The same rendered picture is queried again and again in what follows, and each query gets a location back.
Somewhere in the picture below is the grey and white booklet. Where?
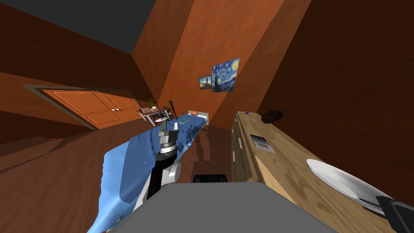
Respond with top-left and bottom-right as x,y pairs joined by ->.
250,134 -> 277,154

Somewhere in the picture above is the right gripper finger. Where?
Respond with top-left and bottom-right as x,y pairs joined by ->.
358,197 -> 385,216

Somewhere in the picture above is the small side table with plant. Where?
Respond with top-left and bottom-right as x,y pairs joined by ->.
138,98 -> 174,127

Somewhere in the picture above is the small framed landscape picture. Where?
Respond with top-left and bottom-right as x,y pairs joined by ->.
199,74 -> 212,91

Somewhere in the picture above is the orange double door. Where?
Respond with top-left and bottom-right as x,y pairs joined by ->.
41,89 -> 144,129

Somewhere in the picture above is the light wooden sideboard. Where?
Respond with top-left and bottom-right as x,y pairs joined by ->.
231,111 -> 399,233

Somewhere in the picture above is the bed with blue cover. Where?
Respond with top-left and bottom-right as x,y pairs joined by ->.
87,110 -> 210,233

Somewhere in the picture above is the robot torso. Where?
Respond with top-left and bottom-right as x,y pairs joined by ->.
108,174 -> 338,233

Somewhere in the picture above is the dark brown lumpy object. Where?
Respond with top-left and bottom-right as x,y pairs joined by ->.
261,110 -> 284,125

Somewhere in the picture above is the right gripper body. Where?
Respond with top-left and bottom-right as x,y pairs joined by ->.
376,195 -> 414,233

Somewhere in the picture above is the blue starry night painting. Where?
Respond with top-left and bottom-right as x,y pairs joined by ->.
211,57 -> 241,94

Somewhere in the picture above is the white plate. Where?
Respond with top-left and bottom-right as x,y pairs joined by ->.
306,158 -> 386,216

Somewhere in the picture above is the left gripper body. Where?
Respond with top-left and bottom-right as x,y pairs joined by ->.
158,130 -> 179,149

